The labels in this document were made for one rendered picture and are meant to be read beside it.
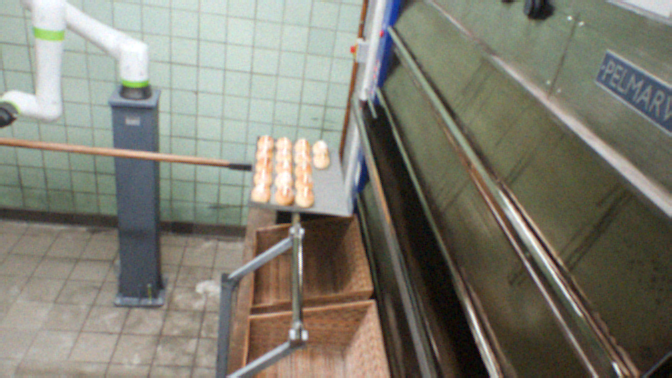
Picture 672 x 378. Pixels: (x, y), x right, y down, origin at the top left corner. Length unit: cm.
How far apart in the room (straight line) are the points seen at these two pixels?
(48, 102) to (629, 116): 221
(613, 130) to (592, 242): 17
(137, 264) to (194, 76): 111
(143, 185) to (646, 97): 241
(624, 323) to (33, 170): 351
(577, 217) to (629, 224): 10
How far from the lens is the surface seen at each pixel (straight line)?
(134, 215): 297
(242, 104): 335
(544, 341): 103
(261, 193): 192
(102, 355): 306
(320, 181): 213
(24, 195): 399
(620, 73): 91
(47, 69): 254
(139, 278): 321
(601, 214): 90
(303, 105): 334
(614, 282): 84
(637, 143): 86
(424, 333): 114
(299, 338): 145
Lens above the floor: 219
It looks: 29 degrees down
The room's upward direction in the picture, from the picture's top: 10 degrees clockwise
